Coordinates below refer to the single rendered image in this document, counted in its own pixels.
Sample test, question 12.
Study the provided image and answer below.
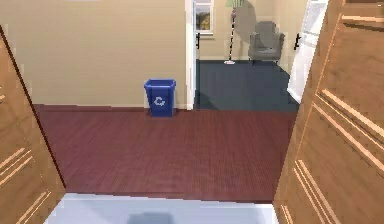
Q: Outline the blue recycling bin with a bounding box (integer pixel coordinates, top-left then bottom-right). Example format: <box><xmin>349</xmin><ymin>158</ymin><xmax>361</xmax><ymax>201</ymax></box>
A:
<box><xmin>143</xmin><ymin>78</ymin><xmax>177</xmax><ymax>118</ymax></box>

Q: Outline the white room door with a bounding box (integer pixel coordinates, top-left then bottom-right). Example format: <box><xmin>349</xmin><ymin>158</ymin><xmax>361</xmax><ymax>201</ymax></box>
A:
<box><xmin>286</xmin><ymin>0</ymin><xmax>330</xmax><ymax>105</ymax></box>
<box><xmin>191</xmin><ymin>0</ymin><xmax>198</xmax><ymax>110</ymax></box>

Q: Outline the white framed window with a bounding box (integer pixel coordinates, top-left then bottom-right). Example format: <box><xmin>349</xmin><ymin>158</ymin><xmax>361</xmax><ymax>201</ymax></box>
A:
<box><xmin>195</xmin><ymin>0</ymin><xmax>215</xmax><ymax>36</ymax></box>

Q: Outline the grey armchair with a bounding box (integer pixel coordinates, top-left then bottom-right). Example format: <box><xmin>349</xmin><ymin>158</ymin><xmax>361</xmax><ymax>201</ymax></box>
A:
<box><xmin>247</xmin><ymin>20</ymin><xmax>286</xmax><ymax>65</ymax></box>

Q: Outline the brown wooden door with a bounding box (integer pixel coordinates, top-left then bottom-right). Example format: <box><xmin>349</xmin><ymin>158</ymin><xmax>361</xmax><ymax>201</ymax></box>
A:
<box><xmin>0</xmin><ymin>25</ymin><xmax>67</xmax><ymax>224</ymax></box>
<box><xmin>272</xmin><ymin>0</ymin><xmax>384</xmax><ymax>224</ymax></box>

